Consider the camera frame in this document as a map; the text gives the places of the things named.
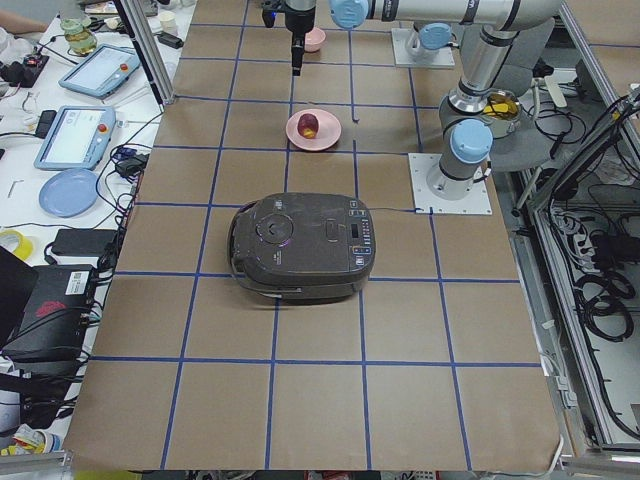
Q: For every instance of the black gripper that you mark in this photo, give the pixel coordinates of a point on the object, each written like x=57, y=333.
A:
x=297, y=26

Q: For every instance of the pink bowl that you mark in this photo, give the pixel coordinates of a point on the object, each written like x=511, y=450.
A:
x=314, y=40

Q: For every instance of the red apple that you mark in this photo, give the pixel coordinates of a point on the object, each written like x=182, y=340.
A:
x=308, y=126

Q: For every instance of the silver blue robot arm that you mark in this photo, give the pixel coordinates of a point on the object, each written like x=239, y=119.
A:
x=501, y=22
x=428, y=38

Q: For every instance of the pink plate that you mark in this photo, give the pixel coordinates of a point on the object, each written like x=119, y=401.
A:
x=328, y=134

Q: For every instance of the light blue plate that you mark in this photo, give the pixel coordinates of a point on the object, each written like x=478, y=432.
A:
x=69, y=193

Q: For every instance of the blue teach pendant far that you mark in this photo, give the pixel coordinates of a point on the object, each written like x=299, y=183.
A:
x=102, y=72

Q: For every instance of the blue teach pendant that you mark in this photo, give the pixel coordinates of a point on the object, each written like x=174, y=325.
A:
x=78, y=138
x=102, y=72

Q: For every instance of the dark grey rice cooker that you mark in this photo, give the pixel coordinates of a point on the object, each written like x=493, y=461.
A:
x=302, y=247

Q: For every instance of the green glass jar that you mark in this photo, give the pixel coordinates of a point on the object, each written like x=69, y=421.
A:
x=80, y=39

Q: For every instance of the blue teach pendant near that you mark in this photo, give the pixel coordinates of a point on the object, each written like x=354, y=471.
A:
x=78, y=138

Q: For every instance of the grey office chair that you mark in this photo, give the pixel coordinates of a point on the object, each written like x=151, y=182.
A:
x=524, y=147

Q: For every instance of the black power adapter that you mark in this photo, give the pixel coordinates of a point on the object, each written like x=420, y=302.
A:
x=82, y=242

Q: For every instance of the black computer box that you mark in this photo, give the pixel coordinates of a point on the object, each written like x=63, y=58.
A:
x=56, y=315

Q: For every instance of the aluminium frame post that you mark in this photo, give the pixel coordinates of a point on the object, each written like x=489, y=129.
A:
x=140, y=33

